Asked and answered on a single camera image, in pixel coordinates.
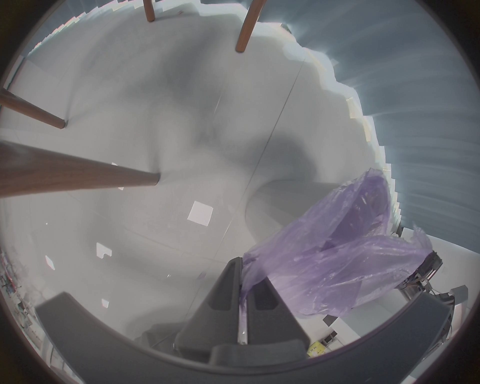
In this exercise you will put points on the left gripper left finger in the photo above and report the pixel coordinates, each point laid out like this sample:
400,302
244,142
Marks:
206,333

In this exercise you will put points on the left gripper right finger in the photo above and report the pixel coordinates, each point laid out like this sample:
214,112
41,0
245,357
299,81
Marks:
273,326

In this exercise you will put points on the purple plastic bag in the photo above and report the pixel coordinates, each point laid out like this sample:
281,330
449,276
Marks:
318,255

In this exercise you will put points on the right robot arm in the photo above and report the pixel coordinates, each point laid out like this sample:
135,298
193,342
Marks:
423,270

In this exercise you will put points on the white cushioned wooden chair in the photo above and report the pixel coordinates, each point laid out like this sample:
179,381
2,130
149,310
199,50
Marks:
75,172

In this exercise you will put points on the pale blue curtain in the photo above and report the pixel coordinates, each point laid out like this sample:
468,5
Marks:
412,112

